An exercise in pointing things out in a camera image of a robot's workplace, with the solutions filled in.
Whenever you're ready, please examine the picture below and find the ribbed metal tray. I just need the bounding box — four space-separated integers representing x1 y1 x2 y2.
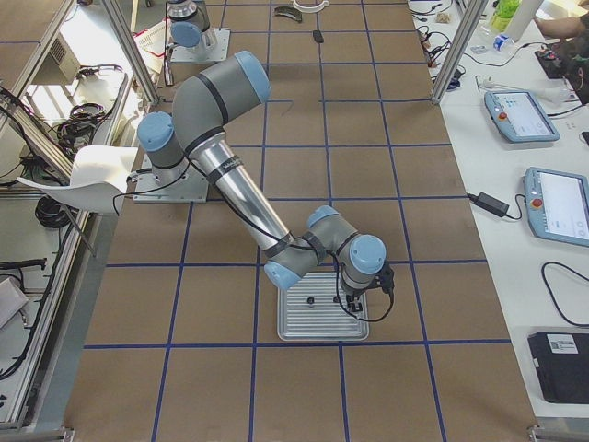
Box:
277 272 369 342

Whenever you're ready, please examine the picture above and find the black power adapter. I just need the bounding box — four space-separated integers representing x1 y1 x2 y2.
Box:
467 192 509 217

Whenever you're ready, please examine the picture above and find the black box with label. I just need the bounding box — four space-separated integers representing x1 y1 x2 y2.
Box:
527 332 588 404

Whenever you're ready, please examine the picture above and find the blue teach pendant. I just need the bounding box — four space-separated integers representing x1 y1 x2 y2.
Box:
484 90 560 144
523 168 588 247

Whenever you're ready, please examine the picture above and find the upper blue teach pendant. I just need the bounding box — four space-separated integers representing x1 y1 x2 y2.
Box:
484 90 560 144

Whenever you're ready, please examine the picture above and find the white plastic chair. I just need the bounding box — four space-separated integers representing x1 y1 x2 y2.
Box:
17 145 138 257

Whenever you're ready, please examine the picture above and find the small black flat part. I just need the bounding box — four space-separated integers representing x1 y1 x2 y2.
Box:
312 29 324 44

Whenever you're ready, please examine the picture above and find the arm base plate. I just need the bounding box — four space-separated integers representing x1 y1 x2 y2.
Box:
133 144 208 204
168 23 230 64

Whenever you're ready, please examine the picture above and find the lower blue teach pendant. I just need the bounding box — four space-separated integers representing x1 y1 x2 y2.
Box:
523 168 588 247

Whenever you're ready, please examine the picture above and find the aluminium frame post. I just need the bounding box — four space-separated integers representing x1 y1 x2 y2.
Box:
431 0 487 105

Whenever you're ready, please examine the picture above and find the white curved plastic part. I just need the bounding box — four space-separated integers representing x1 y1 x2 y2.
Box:
292 0 329 14

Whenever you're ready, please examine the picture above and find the black cable on desk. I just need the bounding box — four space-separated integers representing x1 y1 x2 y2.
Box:
541 261 589 329

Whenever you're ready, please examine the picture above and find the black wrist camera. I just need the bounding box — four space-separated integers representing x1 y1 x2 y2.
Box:
373 262 395 297

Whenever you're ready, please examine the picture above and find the green brake shoe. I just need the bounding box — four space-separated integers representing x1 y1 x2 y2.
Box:
273 6 303 23

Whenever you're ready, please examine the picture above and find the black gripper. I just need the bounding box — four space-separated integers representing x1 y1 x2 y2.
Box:
343 283 370 311

